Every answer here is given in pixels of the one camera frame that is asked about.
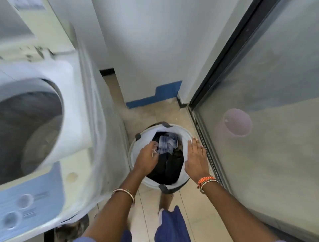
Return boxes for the person's left hand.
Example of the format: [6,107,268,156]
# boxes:
[132,141,160,176]

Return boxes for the person's right hand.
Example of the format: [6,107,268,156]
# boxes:
[184,138,211,182]

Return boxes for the white round laundry basket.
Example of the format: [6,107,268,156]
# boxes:
[128,121,197,194]

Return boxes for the dark grey garment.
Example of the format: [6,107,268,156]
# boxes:
[146,131,185,185]

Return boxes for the blue plaid shirt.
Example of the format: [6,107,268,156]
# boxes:
[158,136,179,155]

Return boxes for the cream and blue washing machine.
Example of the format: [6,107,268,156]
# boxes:
[0,0,130,242]

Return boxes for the washing machine lid with window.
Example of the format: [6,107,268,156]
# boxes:
[0,0,78,61]

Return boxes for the person's right forearm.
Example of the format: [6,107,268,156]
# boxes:
[199,179,279,242]

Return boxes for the person's left forearm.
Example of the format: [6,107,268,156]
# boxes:
[82,169,148,242]

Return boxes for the person's foot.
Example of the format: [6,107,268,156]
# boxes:
[159,192,174,212]

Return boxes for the thin beaded bangle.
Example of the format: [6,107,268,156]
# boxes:
[199,179,220,194]
[111,188,136,204]

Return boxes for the pink plastic bucket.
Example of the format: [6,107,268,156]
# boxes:
[220,108,254,138]

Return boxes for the lavender blue tunic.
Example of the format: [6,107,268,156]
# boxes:
[121,205,192,242]

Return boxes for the black framed glass door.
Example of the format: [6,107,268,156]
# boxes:
[188,0,319,242]

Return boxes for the orange braided bracelet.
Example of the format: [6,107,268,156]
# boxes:
[196,176,216,189]

